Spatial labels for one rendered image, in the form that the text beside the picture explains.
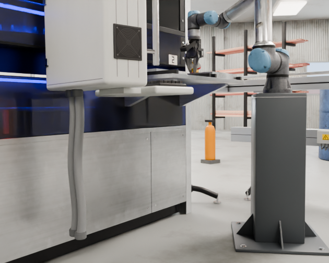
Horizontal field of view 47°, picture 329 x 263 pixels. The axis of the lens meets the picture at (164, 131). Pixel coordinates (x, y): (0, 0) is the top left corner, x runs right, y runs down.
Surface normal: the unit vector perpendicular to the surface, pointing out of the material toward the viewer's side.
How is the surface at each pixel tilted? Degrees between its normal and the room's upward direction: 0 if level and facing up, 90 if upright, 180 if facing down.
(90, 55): 90
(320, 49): 90
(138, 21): 90
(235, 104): 90
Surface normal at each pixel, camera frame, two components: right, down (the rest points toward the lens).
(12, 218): 0.77, 0.04
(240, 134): -0.63, 0.06
